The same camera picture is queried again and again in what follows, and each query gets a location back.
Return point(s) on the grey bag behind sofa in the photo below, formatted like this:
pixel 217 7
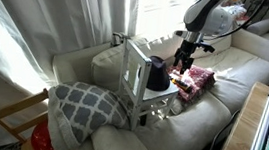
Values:
pixel 116 39

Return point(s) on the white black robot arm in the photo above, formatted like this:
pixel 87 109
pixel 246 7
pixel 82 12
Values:
pixel 207 15

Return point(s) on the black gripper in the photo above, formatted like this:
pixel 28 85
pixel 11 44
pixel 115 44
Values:
pixel 188 50

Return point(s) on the grey white patterned pillow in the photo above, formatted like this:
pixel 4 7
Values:
pixel 80 109

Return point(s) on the black hat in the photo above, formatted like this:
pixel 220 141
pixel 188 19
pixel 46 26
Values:
pixel 158 75

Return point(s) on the large cream back cushion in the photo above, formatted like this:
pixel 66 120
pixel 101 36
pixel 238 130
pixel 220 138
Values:
pixel 109 62

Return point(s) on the white sheer curtain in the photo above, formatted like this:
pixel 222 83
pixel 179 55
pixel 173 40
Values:
pixel 47 9

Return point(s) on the small white wooden chair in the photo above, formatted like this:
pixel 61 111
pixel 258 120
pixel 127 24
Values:
pixel 133 81

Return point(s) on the red ball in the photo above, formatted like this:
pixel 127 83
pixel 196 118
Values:
pixel 40 139

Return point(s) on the light wooden folding chair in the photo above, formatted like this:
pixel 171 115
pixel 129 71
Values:
pixel 13 107

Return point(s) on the red white patterned cloth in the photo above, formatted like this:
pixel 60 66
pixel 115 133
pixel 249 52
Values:
pixel 201 77

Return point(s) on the cream fabric sofa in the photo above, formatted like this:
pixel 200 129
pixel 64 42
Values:
pixel 185 134

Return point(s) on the light wooden table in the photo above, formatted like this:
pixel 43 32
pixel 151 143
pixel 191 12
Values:
pixel 238 139

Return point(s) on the black orange bottle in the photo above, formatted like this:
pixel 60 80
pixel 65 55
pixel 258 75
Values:
pixel 183 85

